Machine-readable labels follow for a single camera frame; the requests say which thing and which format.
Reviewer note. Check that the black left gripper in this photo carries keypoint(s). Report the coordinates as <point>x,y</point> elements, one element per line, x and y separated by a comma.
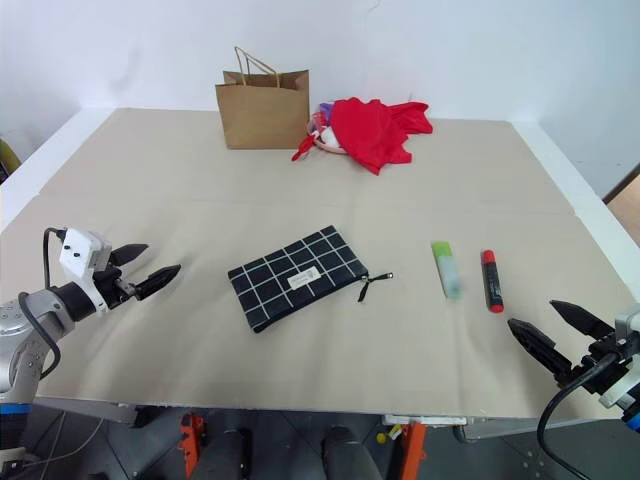
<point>111,283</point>

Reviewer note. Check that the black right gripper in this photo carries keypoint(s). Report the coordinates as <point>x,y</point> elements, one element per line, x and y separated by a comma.
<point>595,364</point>

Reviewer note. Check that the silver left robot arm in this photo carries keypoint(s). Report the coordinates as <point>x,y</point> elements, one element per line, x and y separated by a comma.
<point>30,320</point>

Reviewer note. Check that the black checked pencil pouch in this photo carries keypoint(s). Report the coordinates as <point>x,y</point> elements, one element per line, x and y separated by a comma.
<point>299,277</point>

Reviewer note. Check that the red black marker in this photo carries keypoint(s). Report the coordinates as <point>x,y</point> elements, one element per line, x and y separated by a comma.
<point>492,281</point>

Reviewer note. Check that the green highlighter marker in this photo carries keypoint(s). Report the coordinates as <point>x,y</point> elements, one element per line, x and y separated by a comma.
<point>447,269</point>

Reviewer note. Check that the beige table mat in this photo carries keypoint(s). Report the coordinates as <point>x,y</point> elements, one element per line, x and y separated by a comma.
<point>310,250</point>

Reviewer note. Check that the orange clamp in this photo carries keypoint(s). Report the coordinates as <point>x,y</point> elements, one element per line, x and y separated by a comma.
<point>415,447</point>
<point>190,440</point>

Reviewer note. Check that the brown paper bag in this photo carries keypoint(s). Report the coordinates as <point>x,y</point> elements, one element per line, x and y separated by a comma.
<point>264,112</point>

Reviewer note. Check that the dark rounded robot leg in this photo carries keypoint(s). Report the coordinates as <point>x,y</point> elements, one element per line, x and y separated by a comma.
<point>350,452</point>
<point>237,450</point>

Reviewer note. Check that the red cloth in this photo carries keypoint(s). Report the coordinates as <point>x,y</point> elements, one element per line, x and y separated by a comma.
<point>380,130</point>

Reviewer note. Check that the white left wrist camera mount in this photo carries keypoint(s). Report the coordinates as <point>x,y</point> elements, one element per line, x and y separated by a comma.
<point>79,252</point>

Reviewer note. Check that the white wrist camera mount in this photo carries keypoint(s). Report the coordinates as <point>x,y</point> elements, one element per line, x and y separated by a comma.
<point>625,360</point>
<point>79,252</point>

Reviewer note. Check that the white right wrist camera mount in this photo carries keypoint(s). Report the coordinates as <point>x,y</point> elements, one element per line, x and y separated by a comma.
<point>625,360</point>

